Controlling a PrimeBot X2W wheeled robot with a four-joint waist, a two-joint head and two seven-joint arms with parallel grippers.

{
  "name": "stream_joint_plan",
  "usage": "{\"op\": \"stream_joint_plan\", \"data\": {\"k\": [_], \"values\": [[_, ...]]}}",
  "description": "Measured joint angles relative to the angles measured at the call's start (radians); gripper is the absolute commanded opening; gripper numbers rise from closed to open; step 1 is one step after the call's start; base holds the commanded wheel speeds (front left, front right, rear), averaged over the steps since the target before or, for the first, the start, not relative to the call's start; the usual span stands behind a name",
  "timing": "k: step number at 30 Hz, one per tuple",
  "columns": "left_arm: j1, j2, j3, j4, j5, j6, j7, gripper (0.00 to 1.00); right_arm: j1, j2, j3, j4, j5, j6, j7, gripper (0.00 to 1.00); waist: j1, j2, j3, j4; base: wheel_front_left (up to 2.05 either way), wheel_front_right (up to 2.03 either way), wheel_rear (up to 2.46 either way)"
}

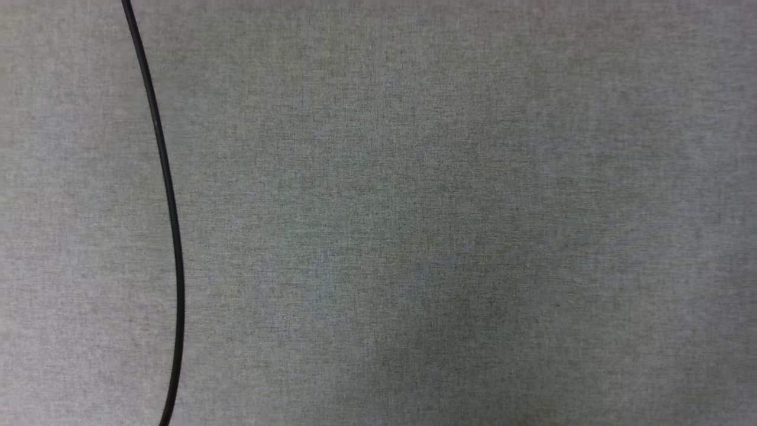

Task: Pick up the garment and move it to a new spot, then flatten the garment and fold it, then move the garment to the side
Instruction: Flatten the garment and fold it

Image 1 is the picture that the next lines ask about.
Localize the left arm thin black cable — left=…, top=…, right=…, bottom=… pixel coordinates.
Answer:
left=121, top=0, right=186, bottom=426

